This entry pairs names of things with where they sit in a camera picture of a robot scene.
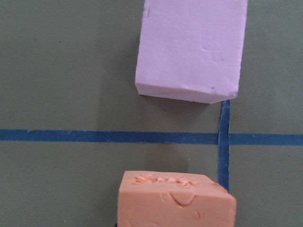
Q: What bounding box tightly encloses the pink foam block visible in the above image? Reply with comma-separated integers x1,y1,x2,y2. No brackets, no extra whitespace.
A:
135,0,248,104

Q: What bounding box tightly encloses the orange foam block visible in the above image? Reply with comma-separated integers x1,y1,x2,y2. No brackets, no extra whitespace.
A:
117,171,237,227

